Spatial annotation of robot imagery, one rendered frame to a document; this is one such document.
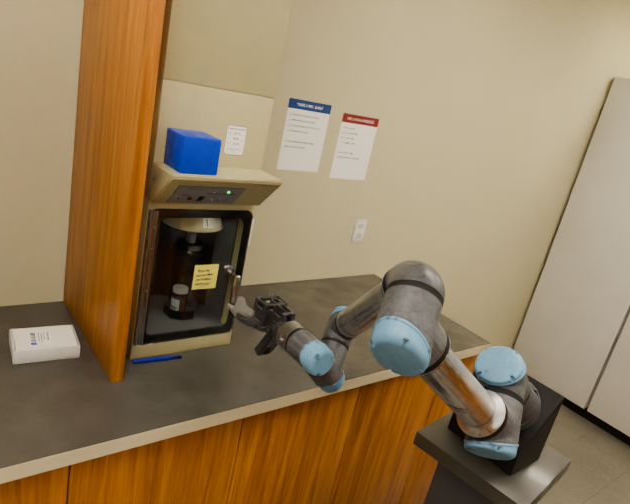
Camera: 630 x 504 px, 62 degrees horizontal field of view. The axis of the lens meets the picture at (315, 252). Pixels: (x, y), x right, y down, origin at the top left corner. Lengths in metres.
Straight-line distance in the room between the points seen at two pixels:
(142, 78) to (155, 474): 0.96
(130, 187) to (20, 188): 0.55
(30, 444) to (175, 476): 0.40
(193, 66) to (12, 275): 0.89
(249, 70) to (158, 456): 1.01
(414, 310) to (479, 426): 0.38
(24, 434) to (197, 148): 0.74
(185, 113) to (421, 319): 0.78
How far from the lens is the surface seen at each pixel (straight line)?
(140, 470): 1.47
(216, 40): 1.41
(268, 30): 1.48
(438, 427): 1.61
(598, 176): 3.95
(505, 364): 1.37
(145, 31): 1.26
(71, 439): 1.34
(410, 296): 1.02
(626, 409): 4.04
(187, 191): 1.36
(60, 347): 1.58
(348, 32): 2.21
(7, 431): 1.37
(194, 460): 1.54
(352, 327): 1.32
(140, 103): 1.26
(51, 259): 1.87
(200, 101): 1.41
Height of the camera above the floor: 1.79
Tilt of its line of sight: 18 degrees down
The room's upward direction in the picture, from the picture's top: 13 degrees clockwise
